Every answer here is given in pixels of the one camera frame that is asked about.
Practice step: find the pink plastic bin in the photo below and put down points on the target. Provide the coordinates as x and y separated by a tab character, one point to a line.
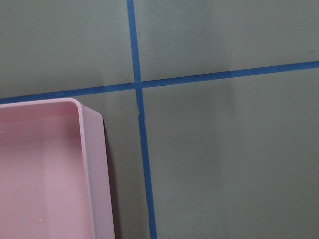
54	181

